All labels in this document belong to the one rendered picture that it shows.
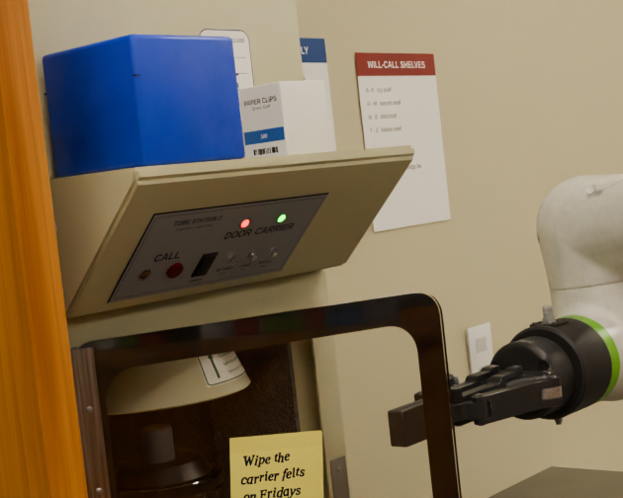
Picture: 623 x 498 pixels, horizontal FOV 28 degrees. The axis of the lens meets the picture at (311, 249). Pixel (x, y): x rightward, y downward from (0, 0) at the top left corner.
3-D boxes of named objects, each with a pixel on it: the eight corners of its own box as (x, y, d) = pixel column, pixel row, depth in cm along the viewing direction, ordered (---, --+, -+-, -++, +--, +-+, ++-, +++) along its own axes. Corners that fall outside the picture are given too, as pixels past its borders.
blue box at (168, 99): (53, 179, 90) (39, 55, 90) (155, 170, 98) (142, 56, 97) (146, 166, 83) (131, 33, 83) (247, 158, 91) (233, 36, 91)
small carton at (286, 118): (245, 162, 102) (237, 89, 102) (290, 158, 106) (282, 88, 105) (287, 156, 99) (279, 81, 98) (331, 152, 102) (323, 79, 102)
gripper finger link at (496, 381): (515, 406, 115) (528, 407, 114) (450, 434, 106) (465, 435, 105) (510, 365, 115) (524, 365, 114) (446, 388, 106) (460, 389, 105)
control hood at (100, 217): (42, 319, 89) (25, 182, 89) (326, 266, 114) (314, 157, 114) (149, 317, 82) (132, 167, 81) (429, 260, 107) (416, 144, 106)
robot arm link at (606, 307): (688, 386, 131) (594, 391, 138) (668, 270, 131) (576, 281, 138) (629, 415, 120) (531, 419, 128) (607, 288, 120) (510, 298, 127)
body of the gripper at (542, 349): (498, 335, 122) (446, 352, 115) (577, 335, 117) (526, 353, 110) (506, 410, 122) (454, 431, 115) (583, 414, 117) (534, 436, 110)
